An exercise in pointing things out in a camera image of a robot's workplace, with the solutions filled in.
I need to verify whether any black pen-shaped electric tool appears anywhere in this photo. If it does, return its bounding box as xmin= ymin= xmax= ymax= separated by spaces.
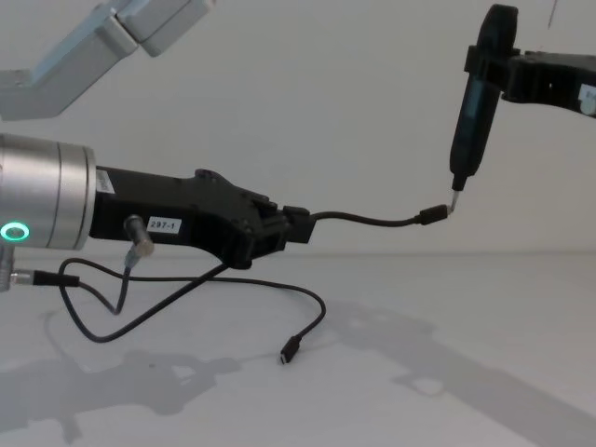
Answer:
xmin=448 ymin=3 xmax=522 ymax=209

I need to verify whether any white table cloth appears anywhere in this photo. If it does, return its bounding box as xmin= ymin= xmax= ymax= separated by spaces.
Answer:
xmin=0 ymin=251 xmax=596 ymax=447

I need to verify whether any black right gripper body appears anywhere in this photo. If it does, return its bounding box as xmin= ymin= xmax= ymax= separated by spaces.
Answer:
xmin=555 ymin=52 xmax=596 ymax=118

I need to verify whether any thin dark robot wrist cable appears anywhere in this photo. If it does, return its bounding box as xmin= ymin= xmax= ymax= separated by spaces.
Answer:
xmin=9 ymin=212 xmax=157 ymax=317

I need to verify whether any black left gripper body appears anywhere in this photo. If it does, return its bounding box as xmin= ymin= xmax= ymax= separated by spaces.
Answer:
xmin=87 ymin=165 xmax=277 ymax=272

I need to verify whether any black charging cable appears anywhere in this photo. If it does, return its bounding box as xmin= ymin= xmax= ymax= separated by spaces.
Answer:
xmin=58 ymin=202 xmax=454 ymax=368

